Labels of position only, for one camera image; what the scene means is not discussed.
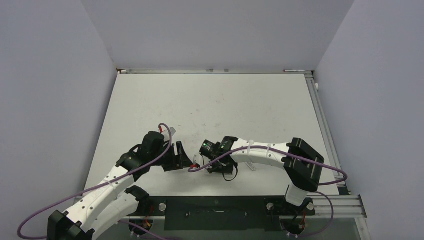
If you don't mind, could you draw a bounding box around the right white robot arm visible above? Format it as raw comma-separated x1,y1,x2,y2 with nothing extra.
199,136,325,214

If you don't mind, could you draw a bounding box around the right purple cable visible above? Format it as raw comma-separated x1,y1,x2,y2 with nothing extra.
187,145,349,187

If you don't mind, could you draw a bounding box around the aluminium right rail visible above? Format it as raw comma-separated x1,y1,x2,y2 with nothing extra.
304,71,367,219

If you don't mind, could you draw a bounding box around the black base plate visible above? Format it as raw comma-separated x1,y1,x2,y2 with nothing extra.
130,196,316,232

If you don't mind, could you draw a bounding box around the white battery cover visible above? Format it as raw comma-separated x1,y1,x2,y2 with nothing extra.
246,162,257,171

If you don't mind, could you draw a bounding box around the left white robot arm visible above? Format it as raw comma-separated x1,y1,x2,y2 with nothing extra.
46,127,193,240

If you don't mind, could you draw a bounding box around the aluminium back rail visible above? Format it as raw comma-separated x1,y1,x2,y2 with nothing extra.
117,68,314,75

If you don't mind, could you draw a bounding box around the purple cable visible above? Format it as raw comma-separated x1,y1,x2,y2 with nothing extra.
187,145,349,187
17,123,173,240

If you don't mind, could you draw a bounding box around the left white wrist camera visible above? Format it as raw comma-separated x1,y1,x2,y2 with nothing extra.
159,124,176,137

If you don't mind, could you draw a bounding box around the aluminium rail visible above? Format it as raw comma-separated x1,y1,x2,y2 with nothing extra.
117,68,314,75
304,71,367,219

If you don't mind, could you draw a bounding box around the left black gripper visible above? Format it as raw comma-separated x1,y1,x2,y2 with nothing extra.
149,141,191,172

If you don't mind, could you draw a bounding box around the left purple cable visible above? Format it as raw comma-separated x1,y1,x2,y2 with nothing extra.
17,123,173,240

